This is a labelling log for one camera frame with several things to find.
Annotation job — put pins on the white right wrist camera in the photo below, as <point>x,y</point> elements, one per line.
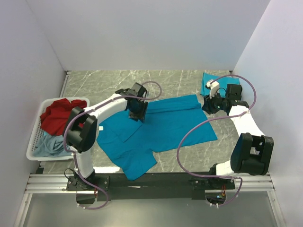
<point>213,87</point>

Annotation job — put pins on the white plastic laundry basket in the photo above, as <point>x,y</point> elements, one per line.
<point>38,132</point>

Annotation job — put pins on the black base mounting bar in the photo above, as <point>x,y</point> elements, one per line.
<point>159,186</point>

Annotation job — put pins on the folded teal t shirt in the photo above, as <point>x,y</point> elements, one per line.
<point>222,82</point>

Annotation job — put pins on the light blue t shirt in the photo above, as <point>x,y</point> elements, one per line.
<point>50,146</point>

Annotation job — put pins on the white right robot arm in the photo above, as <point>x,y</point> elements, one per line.
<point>253,150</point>

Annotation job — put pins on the red t shirt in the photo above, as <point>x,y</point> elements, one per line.
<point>55,117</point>

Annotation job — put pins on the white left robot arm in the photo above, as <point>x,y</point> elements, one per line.
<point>82,127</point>

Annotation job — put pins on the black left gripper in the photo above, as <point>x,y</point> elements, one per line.
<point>140,115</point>

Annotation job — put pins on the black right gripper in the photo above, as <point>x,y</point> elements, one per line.
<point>208,105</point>

